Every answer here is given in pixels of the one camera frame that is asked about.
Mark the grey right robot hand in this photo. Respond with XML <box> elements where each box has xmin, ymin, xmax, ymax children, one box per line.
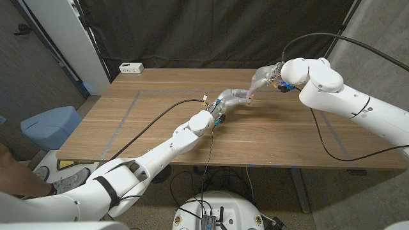
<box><xmin>249</xmin><ymin>61</ymin><xmax>285</xmax><ymax>96</ymax></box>

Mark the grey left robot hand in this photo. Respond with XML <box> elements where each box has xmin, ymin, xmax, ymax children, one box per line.
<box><xmin>207</xmin><ymin>88</ymin><xmax>254</xmax><ymax>121</ymax></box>

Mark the black backdrop curtain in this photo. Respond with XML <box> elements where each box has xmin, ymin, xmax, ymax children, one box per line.
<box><xmin>75</xmin><ymin>0</ymin><xmax>364</xmax><ymax>81</ymax></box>

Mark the large wooden board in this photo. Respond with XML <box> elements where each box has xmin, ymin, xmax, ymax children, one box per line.
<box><xmin>100</xmin><ymin>89</ymin><xmax>360</xmax><ymax>167</ymax></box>

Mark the black backdrop stand pole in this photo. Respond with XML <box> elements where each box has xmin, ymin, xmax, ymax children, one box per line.
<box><xmin>73</xmin><ymin>0</ymin><xmax>113</xmax><ymax>84</ymax></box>
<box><xmin>318</xmin><ymin>0</ymin><xmax>364</xmax><ymax>70</ymax></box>

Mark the round black floor grille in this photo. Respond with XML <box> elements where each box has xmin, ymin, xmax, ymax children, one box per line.
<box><xmin>153</xmin><ymin>164</ymin><xmax>173</xmax><ymax>185</ymax></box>

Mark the white power strip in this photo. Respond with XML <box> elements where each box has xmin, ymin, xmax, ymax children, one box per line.
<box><xmin>118</xmin><ymin>62</ymin><xmax>145</xmax><ymax>75</ymax></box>

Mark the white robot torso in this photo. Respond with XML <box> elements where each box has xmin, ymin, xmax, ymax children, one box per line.
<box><xmin>172</xmin><ymin>190</ymin><xmax>265</xmax><ymax>230</ymax></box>

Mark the grey table leg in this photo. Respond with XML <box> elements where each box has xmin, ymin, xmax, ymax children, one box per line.
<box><xmin>289</xmin><ymin>167</ymin><xmax>311</xmax><ymax>214</ymax></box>

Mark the grey electronics module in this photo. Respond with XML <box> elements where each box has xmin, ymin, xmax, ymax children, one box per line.
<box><xmin>200</xmin><ymin>214</ymin><xmax>217</xmax><ymax>230</ymax></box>

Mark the black floor device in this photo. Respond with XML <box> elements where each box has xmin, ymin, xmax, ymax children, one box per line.
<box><xmin>271</xmin><ymin>217</ymin><xmax>288</xmax><ymax>230</ymax></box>

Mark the white cabinet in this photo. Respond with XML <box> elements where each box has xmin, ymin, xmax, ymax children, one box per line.
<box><xmin>24</xmin><ymin>0</ymin><xmax>111</xmax><ymax>96</ymax></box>

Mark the grey sneaker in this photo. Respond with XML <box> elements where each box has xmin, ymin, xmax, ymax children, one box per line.
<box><xmin>49</xmin><ymin>167</ymin><xmax>91</xmax><ymax>196</ymax></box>
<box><xmin>31</xmin><ymin>165</ymin><xmax>51</xmax><ymax>183</ymax></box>

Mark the light blue stool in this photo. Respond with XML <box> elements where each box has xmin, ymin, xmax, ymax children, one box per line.
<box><xmin>20</xmin><ymin>105</ymin><xmax>83</xmax><ymax>153</ymax></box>

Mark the white floor platform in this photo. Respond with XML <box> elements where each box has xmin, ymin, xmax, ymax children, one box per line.
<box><xmin>31</xmin><ymin>149</ymin><xmax>100</xmax><ymax>199</ymax></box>

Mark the person's bare leg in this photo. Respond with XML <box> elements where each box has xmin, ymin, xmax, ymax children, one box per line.
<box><xmin>0</xmin><ymin>143</ymin><xmax>57</xmax><ymax>199</ymax></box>

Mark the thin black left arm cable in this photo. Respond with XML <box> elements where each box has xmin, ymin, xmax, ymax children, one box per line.
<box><xmin>118</xmin><ymin>124</ymin><xmax>218</xmax><ymax>223</ymax></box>

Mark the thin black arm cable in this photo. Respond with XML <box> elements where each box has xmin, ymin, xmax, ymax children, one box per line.
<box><xmin>118</xmin><ymin>124</ymin><xmax>218</xmax><ymax>223</ymax></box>
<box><xmin>298</xmin><ymin>88</ymin><xmax>409</xmax><ymax>162</ymax></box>

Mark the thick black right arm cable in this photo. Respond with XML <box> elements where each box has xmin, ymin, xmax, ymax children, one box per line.
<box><xmin>281</xmin><ymin>33</ymin><xmax>409</xmax><ymax>72</ymax></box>

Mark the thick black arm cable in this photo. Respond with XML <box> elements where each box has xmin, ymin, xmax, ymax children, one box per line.
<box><xmin>281</xmin><ymin>33</ymin><xmax>409</xmax><ymax>72</ymax></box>
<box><xmin>108</xmin><ymin>98</ymin><xmax>208</xmax><ymax>162</ymax></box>

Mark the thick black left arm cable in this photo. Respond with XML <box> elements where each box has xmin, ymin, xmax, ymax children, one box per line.
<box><xmin>108</xmin><ymin>98</ymin><xmax>208</xmax><ymax>162</ymax></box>

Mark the white floor cable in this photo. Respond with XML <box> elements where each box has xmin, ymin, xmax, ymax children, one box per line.
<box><xmin>245</xmin><ymin>165</ymin><xmax>256</xmax><ymax>202</ymax></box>

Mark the black floor cable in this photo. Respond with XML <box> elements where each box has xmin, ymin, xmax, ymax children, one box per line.
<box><xmin>168</xmin><ymin>171</ymin><xmax>196</xmax><ymax>208</ymax></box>

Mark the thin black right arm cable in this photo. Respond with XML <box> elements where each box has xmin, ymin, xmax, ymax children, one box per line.
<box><xmin>298</xmin><ymin>88</ymin><xmax>409</xmax><ymax>162</ymax></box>

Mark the dark wall rail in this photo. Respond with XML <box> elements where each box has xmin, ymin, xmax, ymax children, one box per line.
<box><xmin>11</xmin><ymin>0</ymin><xmax>91</xmax><ymax>96</ymax></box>

